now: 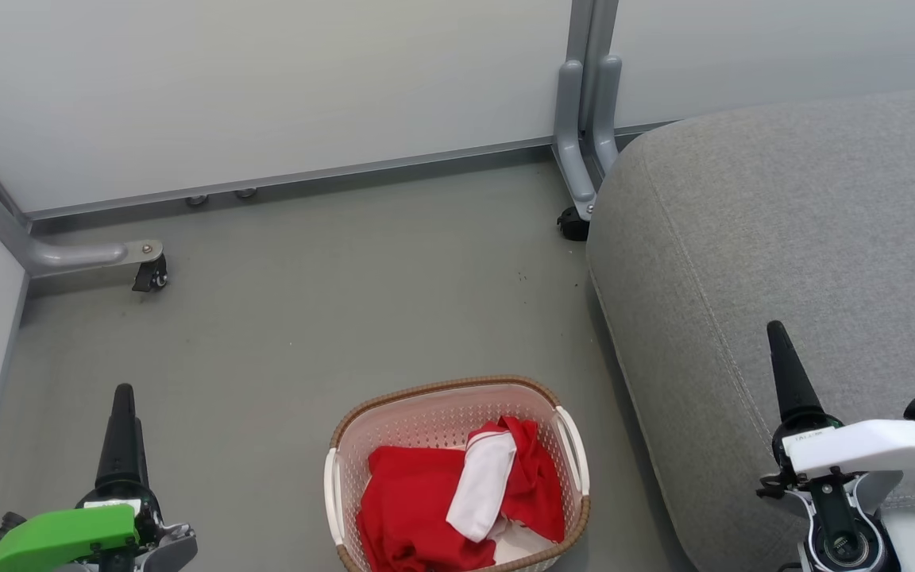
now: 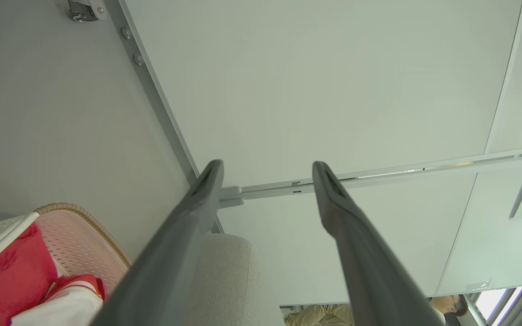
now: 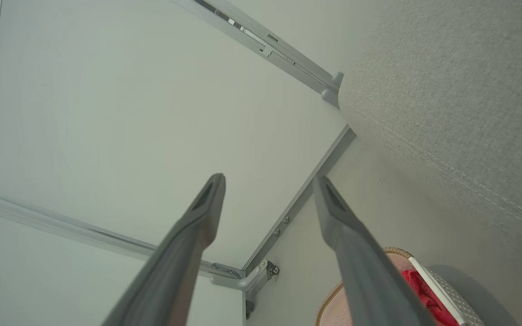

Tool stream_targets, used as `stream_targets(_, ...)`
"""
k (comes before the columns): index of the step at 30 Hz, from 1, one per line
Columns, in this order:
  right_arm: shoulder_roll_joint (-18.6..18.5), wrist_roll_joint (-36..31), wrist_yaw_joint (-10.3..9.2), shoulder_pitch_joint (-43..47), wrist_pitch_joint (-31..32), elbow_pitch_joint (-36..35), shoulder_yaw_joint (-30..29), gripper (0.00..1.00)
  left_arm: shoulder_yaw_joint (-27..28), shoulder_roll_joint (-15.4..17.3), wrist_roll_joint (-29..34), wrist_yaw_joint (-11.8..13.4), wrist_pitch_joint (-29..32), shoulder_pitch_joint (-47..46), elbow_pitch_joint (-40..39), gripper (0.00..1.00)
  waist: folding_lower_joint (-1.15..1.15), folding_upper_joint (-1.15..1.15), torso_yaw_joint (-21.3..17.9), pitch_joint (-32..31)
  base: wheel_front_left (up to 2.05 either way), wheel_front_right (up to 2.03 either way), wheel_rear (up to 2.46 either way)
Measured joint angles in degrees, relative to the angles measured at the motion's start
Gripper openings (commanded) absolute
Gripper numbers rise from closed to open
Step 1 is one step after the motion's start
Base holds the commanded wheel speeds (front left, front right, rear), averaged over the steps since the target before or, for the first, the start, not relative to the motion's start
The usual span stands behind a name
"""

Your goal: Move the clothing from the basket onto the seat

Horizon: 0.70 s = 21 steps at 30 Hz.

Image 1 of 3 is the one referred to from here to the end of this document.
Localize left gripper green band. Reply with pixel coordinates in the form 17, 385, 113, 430
0, 384, 166, 572

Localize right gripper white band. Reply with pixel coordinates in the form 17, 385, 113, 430
758, 320, 915, 525

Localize red garment with white band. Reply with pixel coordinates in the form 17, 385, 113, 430
356, 445, 558, 572

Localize red garment with white sleeve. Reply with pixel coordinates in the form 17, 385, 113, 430
446, 415, 566, 546

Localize grey fabric sofa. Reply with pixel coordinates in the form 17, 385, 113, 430
586, 86, 915, 572

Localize black caster wheel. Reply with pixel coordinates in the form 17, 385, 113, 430
132, 254, 170, 293
557, 205, 592, 242

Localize grey partition leg with bolts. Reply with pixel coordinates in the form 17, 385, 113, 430
0, 123, 165, 279

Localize cream laundry basket brown rim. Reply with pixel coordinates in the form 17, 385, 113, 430
324, 375, 592, 572

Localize grey curved partition leg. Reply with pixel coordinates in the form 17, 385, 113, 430
553, 60, 596, 223
591, 54, 624, 180

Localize grey partition bottom rail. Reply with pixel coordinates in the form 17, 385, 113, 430
25, 119, 681, 225

